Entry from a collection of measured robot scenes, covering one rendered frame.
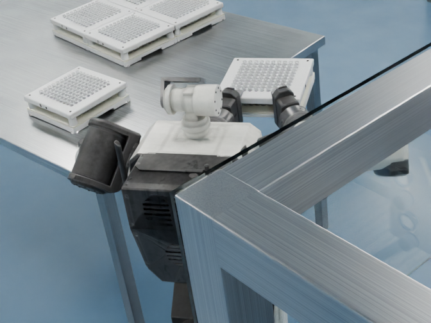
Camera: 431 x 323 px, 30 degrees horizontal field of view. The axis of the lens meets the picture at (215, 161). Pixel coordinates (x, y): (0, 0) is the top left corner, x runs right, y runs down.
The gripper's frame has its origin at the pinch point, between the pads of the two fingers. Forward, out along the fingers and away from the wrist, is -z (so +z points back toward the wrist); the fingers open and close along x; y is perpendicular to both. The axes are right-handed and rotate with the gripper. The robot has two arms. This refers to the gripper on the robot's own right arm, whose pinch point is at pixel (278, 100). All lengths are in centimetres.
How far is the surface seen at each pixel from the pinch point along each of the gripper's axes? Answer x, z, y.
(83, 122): 16, -44, -51
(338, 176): -64, 119, -33
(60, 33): 17, -119, -48
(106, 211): 29, -13, -53
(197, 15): 13, -94, 2
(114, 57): 17, -85, -33
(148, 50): 17, -84, -20
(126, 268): 53, -13, -51
